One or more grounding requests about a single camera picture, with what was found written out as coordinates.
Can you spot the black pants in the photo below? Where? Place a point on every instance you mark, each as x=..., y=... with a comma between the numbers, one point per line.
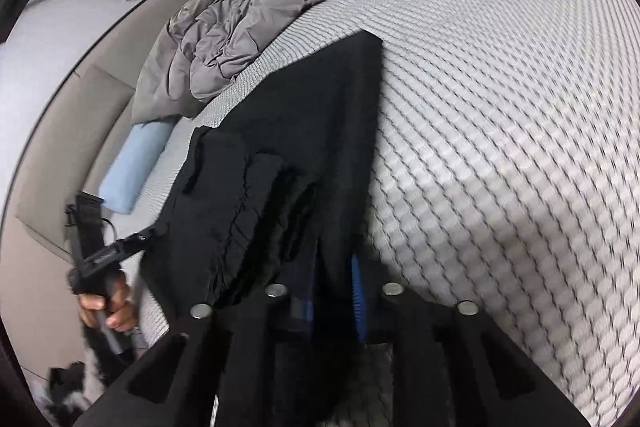
x=310, y=132

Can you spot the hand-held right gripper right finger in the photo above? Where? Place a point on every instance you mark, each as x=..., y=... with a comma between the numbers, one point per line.
x=358, y=302

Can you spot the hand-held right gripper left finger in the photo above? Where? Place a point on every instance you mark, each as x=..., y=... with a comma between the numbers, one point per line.
x=310, y=307

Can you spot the white hexagon-patterned mattress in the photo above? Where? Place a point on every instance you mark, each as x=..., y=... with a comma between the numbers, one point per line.
x=500, y=132

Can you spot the beige padded headboard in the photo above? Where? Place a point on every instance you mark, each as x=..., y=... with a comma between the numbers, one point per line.
x=75, y=132

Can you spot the light blue pillow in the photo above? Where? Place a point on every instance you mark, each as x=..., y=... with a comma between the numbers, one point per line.
x=132, y=167

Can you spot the person's left hand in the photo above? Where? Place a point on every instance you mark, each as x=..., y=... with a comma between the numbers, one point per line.
x=117, y=302

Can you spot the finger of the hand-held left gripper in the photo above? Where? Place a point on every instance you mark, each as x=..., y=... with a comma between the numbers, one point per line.
x=116, y=253

